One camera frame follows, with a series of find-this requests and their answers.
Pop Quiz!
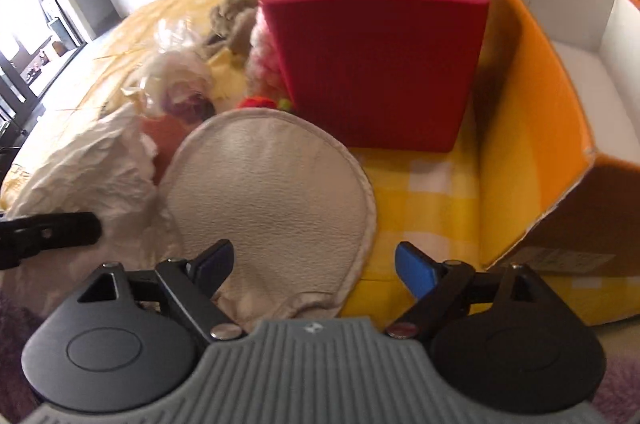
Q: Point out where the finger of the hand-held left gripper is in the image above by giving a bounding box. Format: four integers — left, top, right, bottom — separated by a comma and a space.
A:
0, 211, 103, 271

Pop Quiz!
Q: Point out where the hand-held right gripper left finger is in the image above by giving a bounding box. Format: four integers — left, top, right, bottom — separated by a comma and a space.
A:
75, 239, 251, 341

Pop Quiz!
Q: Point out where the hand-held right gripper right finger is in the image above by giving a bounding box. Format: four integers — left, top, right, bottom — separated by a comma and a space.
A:
384, 241, 553, 341

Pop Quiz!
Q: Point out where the white plastic bag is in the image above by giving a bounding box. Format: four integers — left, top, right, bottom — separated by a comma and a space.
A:
5, 102, 191, 265

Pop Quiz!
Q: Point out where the beige round leather pad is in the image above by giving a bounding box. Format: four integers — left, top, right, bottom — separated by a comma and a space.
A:
159, 109, 378, 320

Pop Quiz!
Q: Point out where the orange green plush toy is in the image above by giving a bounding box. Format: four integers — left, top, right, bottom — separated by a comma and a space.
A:
235, 94, 293, 112

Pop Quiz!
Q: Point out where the orange cardboard box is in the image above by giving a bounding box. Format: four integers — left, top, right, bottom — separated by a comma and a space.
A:
462, 0, 640, 327

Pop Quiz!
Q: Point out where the pink fluffy toy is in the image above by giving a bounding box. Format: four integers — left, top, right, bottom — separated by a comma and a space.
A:
242, 12, 288, 100

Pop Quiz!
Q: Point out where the brown plush toy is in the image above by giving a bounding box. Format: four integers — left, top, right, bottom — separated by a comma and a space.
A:
202, 0, 261, 58

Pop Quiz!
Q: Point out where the yellow checkered tablecloth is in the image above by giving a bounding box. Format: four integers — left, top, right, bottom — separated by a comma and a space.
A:
0, 0, 601, 327

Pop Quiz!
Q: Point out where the black metal rack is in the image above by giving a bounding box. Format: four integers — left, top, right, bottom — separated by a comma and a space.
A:
0, 17, 86, 140

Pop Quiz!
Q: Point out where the clear plastic bag with contents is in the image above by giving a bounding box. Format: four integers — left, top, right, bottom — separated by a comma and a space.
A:
122, 17, 218, 122

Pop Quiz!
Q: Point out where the red square box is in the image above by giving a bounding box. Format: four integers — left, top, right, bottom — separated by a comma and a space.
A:
260, 0, 490, 152

